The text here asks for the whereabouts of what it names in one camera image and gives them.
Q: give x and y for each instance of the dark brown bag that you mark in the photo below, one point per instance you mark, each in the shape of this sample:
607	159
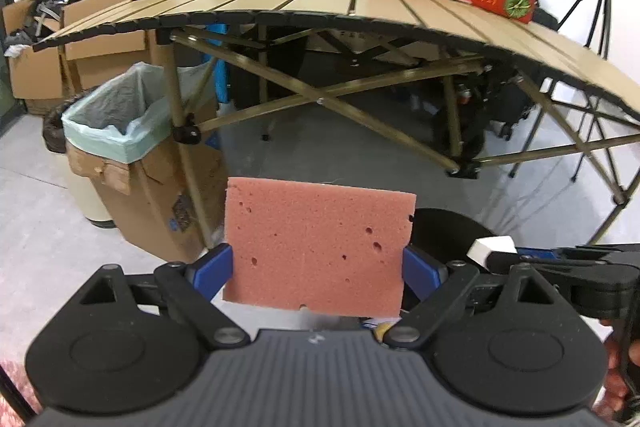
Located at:
54	129

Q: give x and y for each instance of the small open cardboard box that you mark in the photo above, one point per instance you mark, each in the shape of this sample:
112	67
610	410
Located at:
32	62

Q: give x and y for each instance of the large open cardboard box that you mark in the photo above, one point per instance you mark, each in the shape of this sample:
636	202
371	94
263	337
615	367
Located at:
110	42

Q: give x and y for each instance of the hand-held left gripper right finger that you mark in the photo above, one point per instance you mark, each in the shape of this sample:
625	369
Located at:
422	274

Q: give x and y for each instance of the blue box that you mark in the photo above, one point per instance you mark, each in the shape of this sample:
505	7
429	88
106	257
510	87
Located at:
222	67

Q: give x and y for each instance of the pink sponge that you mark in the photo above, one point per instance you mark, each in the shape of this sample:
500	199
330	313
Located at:
310	247

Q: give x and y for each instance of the pink fuzzy cloth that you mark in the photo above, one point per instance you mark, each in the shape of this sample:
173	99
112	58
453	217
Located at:
17	387

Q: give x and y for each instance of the white rectangular block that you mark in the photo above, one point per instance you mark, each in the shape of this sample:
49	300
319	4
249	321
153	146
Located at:
487	248

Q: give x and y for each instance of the white trash can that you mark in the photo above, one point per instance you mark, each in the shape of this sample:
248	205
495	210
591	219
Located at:
90	197

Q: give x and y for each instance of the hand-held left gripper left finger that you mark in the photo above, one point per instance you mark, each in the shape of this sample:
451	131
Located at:
214	272

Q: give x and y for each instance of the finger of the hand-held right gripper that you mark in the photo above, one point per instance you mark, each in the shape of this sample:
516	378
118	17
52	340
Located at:
542	263
537	252

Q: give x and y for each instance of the printed cardboard box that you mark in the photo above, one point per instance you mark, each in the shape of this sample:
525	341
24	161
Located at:
160	207

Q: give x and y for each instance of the person's right hand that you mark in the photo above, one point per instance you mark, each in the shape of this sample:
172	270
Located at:
611	352

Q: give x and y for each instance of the black round trash bin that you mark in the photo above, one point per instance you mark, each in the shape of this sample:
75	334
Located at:
445	232

